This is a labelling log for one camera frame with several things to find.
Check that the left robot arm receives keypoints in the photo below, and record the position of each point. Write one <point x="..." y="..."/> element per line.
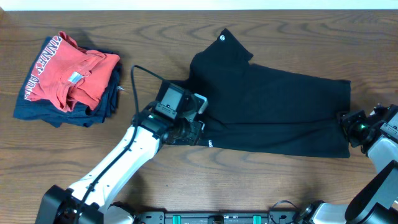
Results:
<point x="88" y="199"/>

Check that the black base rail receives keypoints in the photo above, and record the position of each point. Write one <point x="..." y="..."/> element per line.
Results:
<point x="214" y="218"/>

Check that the navy folded t-shirt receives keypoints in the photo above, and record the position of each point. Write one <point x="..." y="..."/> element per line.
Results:
<point x="82" y="115"/>

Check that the red folded t-shirt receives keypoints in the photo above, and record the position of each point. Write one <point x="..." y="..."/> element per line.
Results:
<point x="66" y="74"/>

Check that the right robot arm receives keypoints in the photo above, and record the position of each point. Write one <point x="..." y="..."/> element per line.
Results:
<point x="376" y="135"/>

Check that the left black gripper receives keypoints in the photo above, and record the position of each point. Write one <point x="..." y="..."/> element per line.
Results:
<point x="194" y="136"/>

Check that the black t-shirt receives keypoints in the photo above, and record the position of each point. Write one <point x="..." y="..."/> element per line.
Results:
<point x="260" y="109"/>

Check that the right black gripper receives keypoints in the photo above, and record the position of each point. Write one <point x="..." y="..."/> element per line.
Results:
<point x="345" y="121"/>

